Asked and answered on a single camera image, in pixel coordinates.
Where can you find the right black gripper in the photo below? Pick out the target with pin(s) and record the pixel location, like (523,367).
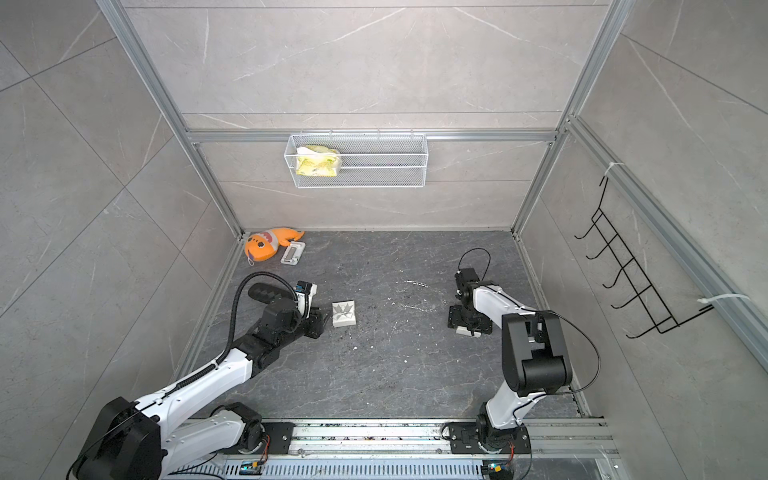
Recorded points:
(455,319)

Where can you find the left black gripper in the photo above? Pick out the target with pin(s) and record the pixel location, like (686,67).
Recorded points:
(316,324)

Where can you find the white gift box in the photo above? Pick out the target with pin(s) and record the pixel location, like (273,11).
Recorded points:
(461,330)
(343,314)

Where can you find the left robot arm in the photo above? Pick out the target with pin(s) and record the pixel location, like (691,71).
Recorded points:
(155,435)

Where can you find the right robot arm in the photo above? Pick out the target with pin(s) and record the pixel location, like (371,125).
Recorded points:
(534,356)

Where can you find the black oval ridged object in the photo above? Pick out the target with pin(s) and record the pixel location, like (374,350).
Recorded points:
(266,293)

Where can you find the small white rectangular tray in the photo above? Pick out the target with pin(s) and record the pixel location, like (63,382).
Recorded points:
(293,253)

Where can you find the orange plush toy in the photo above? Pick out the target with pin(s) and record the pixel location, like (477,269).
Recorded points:
(262,246)

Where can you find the yellow crumpled bag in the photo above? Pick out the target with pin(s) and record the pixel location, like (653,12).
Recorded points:
(317,161)

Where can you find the white vent grille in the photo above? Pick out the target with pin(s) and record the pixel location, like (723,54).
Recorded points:
(372,468)

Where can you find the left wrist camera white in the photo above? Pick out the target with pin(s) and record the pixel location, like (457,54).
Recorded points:
(305,292)

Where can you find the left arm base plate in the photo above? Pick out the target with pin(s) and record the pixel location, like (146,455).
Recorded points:
(277,436)

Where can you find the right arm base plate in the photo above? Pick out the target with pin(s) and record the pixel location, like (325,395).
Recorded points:
(472,438)

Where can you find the metal front rail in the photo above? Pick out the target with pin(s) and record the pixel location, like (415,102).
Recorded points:
(435,438)

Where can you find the white wire mesh basket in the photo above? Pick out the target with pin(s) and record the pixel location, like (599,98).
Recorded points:
(369,160)

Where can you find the black wall hook rack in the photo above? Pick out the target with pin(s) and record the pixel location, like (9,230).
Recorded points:
(630,272)

